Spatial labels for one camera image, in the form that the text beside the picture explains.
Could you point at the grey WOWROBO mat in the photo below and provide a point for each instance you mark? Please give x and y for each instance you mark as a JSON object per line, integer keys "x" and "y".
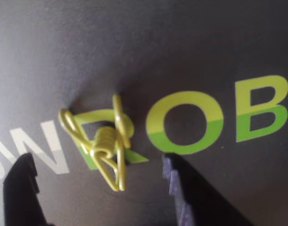
{"x": 158, "y": 47}

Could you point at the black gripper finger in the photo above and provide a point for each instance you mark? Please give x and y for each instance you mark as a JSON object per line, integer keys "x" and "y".
{"x": 200, "y": 200}
{"x": 21, "y": 200}

